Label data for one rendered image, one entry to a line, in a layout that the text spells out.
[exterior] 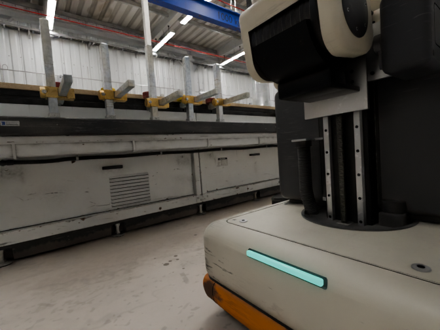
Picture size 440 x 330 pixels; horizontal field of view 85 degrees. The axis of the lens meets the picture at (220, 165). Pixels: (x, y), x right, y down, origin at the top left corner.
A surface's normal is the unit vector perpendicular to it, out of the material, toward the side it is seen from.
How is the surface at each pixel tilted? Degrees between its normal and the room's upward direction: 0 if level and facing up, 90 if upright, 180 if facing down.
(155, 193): 90
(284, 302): 90
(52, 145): 90
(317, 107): 90
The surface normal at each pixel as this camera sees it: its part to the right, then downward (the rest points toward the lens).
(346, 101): -0.79, 0.09
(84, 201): 0.61, 0.00
